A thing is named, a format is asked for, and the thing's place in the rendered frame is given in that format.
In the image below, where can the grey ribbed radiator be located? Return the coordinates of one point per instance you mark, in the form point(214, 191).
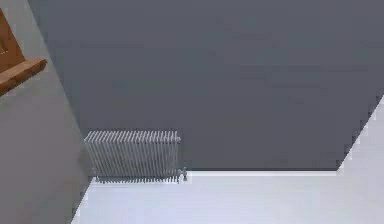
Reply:
point(133, 155)

